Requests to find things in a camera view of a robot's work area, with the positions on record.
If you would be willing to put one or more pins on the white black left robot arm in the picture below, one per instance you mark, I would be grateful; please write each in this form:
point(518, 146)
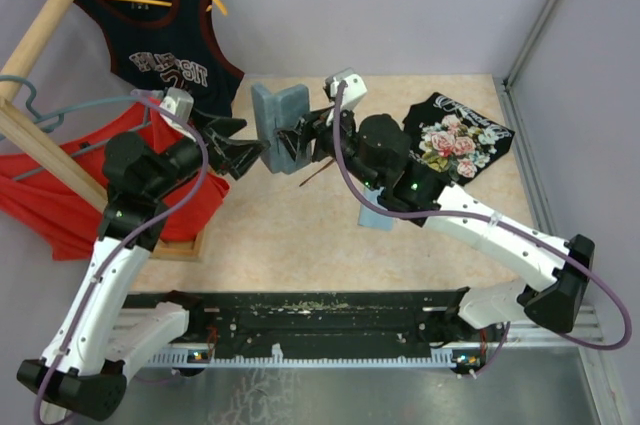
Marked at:
point(82, 370)

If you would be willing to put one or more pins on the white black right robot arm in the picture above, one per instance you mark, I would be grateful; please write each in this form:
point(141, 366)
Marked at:
point(548, 290)

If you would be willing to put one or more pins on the navy basketball jersey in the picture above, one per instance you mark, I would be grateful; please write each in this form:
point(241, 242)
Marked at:
point(157, 44)

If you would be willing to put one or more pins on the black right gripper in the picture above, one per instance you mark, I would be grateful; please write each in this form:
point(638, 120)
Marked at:
point(318, 126)

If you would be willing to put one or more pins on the grey-blue clothes hanger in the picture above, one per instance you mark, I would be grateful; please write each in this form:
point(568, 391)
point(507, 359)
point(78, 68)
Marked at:
point(60, 115)

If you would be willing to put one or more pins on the brown sunglasses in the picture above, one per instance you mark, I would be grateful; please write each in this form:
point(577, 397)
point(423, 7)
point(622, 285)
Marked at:
point(317, 172)

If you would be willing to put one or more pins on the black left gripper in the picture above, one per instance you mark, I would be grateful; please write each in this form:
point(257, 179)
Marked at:
point(236, 155)

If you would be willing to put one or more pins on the black floral folded shirt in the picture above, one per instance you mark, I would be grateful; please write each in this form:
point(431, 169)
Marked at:
point(454, 140)

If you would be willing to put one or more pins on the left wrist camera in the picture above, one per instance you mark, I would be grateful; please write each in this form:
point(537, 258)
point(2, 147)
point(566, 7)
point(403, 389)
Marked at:
point(178, 103)

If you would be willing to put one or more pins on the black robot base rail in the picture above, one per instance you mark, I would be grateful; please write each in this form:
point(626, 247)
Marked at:
point(398, 329)

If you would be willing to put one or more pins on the aluminium frame post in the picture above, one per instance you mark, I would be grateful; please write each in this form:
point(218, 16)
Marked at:
point(531, 42)

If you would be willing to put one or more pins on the light blue cleaning cloth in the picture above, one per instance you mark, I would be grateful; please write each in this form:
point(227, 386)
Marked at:
point(368, 218)

